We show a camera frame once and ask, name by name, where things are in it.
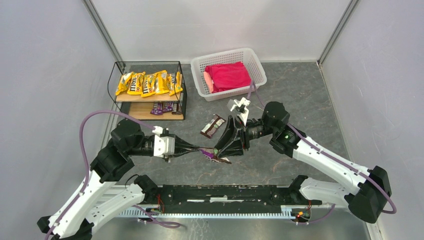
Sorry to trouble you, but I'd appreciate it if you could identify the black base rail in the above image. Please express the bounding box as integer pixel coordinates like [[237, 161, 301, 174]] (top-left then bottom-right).
[[125, 184, 322, 215]]

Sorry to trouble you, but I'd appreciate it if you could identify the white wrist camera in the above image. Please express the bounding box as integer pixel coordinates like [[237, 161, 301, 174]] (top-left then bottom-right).
[[152, 126, 169, 136], [227, 97, 251, 126]]

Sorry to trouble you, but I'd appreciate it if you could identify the white plastic basket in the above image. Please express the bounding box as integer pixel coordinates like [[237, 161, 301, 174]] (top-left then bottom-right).
[[190, 47, 267, 102]]

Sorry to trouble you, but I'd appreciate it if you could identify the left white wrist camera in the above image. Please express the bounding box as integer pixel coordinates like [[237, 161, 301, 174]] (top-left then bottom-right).
[[152, 126, 169, 136]]

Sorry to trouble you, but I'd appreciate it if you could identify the yellow candy bag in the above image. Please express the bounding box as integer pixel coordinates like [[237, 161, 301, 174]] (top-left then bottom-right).
[[167, 71, 183, 96], [154, 70, 170, 95], [115, 72, 134, 96]]

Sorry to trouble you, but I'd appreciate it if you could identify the pink folded cloth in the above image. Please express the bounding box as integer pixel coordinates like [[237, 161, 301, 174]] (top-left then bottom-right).
[[203, 61, 252, 94]]

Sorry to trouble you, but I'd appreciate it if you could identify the black wire wooden shelf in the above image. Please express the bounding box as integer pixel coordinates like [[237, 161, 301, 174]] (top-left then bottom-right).
[[106, 61, 188, 121]]

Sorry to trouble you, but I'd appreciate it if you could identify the yellow M&M bag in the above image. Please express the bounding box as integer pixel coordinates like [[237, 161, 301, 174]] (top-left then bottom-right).
[[141, 73, 156, 98], [127, 71, 146, 96]]

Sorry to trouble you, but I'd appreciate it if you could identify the brown candy bag lower shelf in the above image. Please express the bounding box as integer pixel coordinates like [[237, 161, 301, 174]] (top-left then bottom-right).
[[171, 102, 183, 115]]

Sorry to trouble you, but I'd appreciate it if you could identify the purple candy bag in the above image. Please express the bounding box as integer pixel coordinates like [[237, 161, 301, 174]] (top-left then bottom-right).
[[150, 102, 164, 116]]

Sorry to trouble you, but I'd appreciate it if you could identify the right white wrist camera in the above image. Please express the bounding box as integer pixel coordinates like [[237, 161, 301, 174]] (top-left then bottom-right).
[[227, 97, 251, 126]]

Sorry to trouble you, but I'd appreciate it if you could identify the brown candy bag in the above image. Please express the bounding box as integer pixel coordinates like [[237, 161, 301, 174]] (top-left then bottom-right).
[[200, 114, 226, 139], [198, 147, 232, 165]]

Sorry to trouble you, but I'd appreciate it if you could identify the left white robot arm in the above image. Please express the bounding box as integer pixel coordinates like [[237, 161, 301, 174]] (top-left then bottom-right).
[[37, 118, 199, 240]]

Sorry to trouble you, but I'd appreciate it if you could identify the brown candy bag top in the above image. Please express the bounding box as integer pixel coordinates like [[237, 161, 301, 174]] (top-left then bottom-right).
[[200, 114, 226, 139]]

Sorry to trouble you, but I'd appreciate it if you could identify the purple brown M&M bag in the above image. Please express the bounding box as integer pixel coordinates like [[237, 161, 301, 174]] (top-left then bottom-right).
[[162, 102, 174, 113]]

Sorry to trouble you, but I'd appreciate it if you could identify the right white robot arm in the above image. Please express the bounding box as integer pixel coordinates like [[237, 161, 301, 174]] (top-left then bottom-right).
[[212, 98, 397, 224]]

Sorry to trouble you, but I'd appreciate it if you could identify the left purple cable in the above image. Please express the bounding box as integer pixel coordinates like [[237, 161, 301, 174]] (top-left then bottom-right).
[[43, 110, 182, 240]]

